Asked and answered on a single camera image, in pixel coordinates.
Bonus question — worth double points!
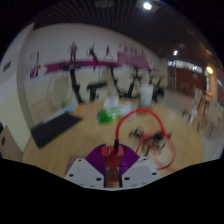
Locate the small wall posters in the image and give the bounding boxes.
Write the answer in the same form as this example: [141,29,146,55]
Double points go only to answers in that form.
[29,51,42,79]

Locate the wooden chair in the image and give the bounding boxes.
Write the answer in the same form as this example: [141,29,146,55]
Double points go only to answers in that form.
[0,124,24,163]

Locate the red charger block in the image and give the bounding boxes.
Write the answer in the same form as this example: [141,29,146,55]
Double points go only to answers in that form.
[101,144,124,169]

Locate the green wet wipes pack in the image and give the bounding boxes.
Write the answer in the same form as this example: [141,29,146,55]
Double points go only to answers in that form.
[97,105,134,124]

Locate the blue and orange marker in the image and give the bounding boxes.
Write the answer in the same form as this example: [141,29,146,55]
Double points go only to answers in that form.
[64,103,84,113]

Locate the group of wooden chairs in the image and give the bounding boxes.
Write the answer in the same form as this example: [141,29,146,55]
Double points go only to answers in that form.
[181,88,224,141]

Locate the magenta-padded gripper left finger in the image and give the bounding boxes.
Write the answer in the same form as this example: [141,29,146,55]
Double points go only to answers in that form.
[64,143,113,188]

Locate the black flat mat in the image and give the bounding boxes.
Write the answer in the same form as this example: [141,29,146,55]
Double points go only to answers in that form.
[30,112,83,149]

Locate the dark wall sign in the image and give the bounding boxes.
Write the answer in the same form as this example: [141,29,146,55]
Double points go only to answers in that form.
[2,60,12,73]

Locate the black power cable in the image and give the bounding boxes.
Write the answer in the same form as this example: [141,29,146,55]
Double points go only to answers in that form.
[129,125,173,156]

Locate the red charging cable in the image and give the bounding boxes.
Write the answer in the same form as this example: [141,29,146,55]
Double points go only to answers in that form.
[114,107,176,171]

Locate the white tissue pack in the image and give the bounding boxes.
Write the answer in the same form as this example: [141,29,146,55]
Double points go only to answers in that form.
[103,96,120,109]

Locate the group of ceiling lights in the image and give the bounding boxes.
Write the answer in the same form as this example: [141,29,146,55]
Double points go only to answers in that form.
[143,1,214,75]

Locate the white cup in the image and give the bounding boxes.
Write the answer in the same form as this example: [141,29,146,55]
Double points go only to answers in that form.
[139,83,154,108]

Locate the group of exercise bikes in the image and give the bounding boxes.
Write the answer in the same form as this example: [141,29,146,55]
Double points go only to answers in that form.
[59,61,166,104]

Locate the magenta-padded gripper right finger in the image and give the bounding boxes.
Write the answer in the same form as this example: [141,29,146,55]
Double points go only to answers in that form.
[117,143,162,188]

